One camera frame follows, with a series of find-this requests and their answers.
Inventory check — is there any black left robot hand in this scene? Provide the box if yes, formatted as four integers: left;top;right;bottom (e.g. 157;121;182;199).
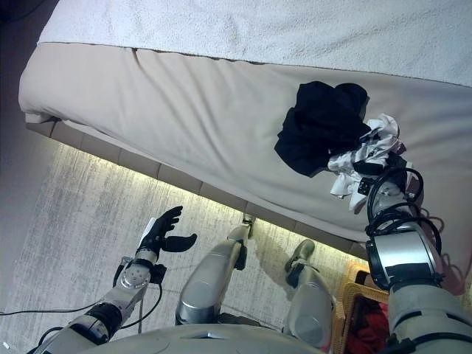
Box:
136;205;198;259

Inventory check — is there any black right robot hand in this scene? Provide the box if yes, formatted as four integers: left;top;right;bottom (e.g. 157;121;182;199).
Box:
351;153;409;196

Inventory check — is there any white garment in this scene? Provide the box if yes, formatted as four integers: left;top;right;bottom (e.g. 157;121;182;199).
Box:
326;113;407;215

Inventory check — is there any black garment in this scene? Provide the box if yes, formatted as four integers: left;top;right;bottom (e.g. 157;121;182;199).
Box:
274;81;372;178

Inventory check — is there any bed with white bedding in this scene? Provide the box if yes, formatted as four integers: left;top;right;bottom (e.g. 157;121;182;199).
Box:
18;41;472;296

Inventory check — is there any brown wicker basket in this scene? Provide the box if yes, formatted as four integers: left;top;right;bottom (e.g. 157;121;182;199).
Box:
330;259;392;354

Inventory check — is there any silver left robot leg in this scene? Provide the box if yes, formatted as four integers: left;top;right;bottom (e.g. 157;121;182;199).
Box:
176;215;258;328

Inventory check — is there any silver robot leg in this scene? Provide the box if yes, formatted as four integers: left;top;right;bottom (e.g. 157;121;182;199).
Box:
282;238;339;341
176;215;258;328

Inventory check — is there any grey robot torso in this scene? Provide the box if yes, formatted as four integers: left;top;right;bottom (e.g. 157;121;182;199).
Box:
98;323;333;354

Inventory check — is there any silver right robot leg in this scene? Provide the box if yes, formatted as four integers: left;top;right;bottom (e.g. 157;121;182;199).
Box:
282;238;339;341

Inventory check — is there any red orange garment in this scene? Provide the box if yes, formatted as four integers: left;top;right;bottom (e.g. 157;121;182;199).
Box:
351;301;391;354

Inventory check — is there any white textured blanket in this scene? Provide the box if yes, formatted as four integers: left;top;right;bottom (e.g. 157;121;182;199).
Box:
36;0;472;89

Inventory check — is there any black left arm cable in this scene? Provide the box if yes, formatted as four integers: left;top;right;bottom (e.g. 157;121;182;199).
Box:
0;271;164;333

